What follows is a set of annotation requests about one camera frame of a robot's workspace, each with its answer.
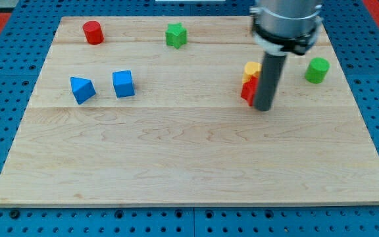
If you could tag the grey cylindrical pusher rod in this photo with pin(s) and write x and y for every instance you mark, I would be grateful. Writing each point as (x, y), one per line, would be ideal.
(268, 81)

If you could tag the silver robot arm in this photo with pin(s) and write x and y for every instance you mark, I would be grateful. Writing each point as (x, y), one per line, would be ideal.
(281, 27)

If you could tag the red star block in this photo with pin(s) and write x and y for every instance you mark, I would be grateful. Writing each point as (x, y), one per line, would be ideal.
(249, 89)

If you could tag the green star block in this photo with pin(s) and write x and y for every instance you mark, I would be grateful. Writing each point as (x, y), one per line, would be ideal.
(176, 35)

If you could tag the yellow heart block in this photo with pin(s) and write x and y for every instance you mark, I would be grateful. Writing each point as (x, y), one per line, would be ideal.
(251, 69)

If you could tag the green cylinder block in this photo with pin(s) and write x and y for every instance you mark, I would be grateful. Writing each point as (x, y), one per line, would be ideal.
(317, 70)

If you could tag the blue cube block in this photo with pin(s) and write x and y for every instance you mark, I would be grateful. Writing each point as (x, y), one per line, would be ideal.
(123, 84)

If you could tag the light wooden board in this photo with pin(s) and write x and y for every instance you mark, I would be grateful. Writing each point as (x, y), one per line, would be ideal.
(186, 138)

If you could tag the red cylinder block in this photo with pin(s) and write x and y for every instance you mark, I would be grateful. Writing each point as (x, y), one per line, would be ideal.
(93, 32)

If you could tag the blue triangular prism block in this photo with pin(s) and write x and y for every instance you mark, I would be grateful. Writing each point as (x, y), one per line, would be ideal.
(82, 89)

